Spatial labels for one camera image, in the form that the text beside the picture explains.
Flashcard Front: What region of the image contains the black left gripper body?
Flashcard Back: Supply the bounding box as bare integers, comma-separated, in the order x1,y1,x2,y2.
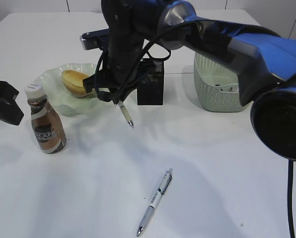
0,81,24,125

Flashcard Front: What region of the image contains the green woven plastic basket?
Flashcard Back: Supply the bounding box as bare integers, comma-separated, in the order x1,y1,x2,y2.
194,53,248,113

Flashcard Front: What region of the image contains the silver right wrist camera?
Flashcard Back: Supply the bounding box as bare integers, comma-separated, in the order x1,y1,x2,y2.
79,28,109,51

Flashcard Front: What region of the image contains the white blue-grip pen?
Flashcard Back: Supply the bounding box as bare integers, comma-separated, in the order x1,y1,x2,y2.
136,168,173,238

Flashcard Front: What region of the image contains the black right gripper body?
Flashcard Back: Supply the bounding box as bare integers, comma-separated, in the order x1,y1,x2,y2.
82,61,148,99

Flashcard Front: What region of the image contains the yellow bread roll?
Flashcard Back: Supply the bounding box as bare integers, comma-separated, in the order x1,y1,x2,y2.
61,70,97,98

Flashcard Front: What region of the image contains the yellow-green pen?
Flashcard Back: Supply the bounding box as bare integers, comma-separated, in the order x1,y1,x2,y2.
117,101,134,128

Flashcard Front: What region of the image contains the green wavy glass plate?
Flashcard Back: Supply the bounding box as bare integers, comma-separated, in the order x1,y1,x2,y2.
34,63,106,117

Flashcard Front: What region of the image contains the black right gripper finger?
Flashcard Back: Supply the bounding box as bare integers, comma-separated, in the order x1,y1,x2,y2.
97,91,128,103

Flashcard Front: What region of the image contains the brown plastic drink bottle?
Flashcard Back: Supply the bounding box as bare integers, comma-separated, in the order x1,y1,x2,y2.
25,83,67,154

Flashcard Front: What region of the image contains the large paper ball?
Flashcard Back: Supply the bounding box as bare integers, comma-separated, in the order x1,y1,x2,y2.
220,85,239,93

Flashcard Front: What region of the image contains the black mesh pen holder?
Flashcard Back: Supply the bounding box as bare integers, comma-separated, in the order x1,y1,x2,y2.
137,58,164,106

